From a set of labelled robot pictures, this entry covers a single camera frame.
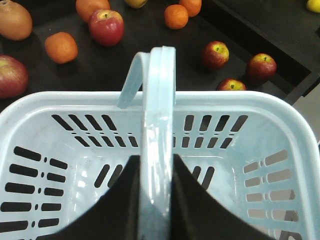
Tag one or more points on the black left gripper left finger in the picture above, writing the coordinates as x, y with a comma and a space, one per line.
115, 215

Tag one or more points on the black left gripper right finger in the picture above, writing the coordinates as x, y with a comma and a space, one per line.
195, 215

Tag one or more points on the light blue plastic basket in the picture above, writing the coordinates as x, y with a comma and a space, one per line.
61, 151

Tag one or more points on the red yellow apple front left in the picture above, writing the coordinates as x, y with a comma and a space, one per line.
230, 84

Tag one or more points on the red yellow apple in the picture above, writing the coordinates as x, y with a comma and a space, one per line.
230, 84
260, 68
215, 56

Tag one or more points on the red yellow apple front right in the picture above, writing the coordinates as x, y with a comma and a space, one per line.
260, 68

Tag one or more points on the red yellow apple middle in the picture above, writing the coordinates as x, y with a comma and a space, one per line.
215, 56

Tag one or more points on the pink red apple left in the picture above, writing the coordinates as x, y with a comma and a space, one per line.
14, 77

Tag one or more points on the pink red apple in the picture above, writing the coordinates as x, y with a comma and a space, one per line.
106, 27
14, 77

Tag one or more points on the small orange left centre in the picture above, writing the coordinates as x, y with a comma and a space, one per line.
61, 47

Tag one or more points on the small orange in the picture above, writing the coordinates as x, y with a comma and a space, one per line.
176, 16
193, 7
61, 47

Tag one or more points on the black wooden left produce table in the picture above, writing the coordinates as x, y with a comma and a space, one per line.
283, 29

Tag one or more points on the pink red apple centre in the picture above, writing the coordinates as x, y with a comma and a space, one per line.
106, 27

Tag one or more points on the small orange front left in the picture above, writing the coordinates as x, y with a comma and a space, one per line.
176, 16

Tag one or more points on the small orange front right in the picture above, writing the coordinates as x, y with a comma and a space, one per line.
193, 7

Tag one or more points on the large orange centre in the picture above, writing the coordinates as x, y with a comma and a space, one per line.
85, 8

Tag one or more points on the yellow orange round fruit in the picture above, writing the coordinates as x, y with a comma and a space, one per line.
136, 4

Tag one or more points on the yellow lemon by pears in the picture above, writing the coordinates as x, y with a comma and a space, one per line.
313, 6

